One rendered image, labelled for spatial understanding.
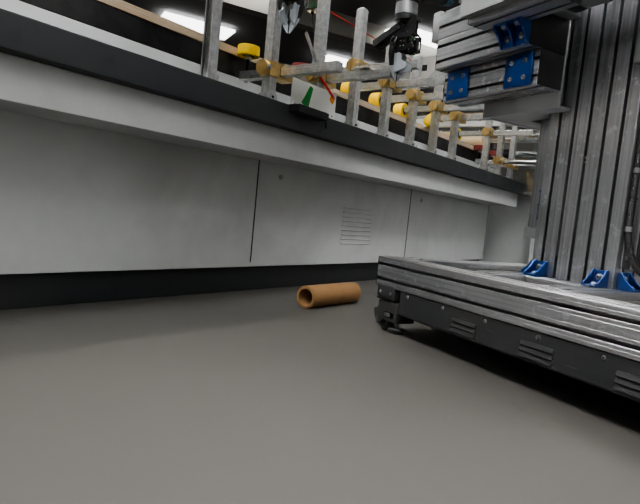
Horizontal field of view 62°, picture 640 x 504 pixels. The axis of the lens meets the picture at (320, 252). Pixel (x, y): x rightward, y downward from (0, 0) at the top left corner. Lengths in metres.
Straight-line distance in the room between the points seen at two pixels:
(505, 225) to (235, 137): 3.05
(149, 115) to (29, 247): 0.48
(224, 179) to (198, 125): 0.39
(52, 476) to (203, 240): 1.31
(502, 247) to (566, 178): 2.90
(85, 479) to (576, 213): 1.28
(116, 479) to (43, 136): 1.10
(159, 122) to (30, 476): 1.06
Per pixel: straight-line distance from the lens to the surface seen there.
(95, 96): 1.49
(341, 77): 2.05
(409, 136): 2.66
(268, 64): 1.86
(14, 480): 0.77
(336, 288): 1.99
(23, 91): 1.41
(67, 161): 1.67
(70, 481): 0.75
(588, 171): 1.56
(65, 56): 1.42
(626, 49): 1.59
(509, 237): 4.45
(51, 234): 1.66
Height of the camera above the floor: 0.35
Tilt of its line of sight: 4 degrees down
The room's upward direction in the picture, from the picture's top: 6 degrees clockwise
